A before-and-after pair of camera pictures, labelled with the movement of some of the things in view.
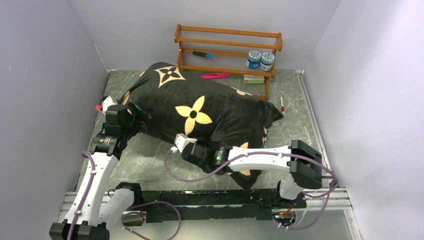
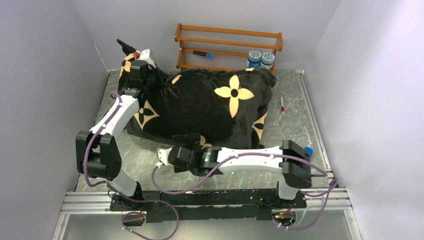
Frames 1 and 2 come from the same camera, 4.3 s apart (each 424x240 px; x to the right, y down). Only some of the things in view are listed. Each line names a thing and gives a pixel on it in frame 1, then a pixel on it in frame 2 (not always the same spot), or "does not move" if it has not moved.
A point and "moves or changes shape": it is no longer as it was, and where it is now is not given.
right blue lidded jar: x=267 y=61 does not move
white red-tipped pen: x=282 y=107 does not move
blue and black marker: x=203 y=54 does not move
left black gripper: x=142 y=117 to x=152 y=70
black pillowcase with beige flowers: x=179 y=103 moves or changes shape
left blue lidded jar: x=253 y=59 does not move
